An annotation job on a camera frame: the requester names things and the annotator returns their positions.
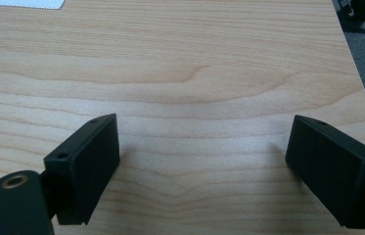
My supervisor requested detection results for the black metal stand base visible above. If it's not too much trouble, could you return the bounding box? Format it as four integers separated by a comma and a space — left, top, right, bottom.
336, 0, 365, 24

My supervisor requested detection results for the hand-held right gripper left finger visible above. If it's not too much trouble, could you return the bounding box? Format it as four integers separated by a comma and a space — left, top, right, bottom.
43, 113, 121, 226

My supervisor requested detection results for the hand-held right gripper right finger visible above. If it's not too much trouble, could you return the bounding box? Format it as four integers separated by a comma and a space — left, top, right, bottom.
285, 114, 365, 230

